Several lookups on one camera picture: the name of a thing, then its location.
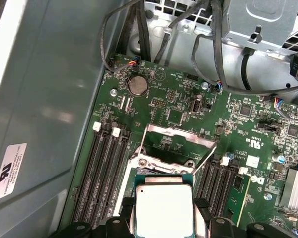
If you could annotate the black grey PC case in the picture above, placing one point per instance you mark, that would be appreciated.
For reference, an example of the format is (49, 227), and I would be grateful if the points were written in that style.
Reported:
(52, 99)

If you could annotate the black RAM slot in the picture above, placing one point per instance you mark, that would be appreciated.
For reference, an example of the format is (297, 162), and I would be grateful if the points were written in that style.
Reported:
(206, 181)
(217, 183)
(109, 173)
(99, 173)
(90, 173)
(118, 173)
(228, 186)

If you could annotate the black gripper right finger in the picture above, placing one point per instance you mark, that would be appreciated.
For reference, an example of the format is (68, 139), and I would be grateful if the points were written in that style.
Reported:
(223, 229)

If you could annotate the internal USB port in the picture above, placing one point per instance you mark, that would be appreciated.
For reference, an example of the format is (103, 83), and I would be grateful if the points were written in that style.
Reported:
(196, 107)

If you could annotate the round coin cell battery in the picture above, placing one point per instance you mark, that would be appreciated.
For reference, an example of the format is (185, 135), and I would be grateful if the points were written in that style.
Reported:
(138, 85)

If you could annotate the silver motherboard screw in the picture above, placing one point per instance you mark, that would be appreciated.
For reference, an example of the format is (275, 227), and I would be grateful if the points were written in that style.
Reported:
(204, 85)
(113, 92)
(267, 197)

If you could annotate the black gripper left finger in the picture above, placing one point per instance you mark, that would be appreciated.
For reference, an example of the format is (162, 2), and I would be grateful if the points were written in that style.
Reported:
(114, 229)

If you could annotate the white label sticker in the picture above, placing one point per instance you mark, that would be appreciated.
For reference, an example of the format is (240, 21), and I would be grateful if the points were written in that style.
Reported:
(11, 173)

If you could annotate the metal CPU locking lever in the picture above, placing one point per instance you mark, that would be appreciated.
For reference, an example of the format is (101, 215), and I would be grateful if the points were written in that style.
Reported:
(204, 160)

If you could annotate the green RAM stick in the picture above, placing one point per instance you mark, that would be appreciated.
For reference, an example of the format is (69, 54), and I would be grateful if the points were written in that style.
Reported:
(238, 198)

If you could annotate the green motherboard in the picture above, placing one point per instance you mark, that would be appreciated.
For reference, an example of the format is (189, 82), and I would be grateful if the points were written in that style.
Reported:
(149, 109)

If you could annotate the CPU socket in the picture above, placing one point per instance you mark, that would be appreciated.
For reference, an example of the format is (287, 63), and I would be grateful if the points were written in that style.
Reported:
(152, 164)

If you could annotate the silver metal drive cage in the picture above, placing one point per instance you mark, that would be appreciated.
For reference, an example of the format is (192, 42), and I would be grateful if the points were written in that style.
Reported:
(263, 15)

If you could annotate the silver finned heatsink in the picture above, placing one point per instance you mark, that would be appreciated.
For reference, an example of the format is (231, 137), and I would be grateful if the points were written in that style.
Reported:
(296, 191)

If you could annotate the silver green CPU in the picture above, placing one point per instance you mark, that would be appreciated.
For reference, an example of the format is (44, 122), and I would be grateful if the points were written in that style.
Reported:
(164, 208)

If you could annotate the metal socket cover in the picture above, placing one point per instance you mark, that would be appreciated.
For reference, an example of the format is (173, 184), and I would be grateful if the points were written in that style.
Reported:
(196, 140)

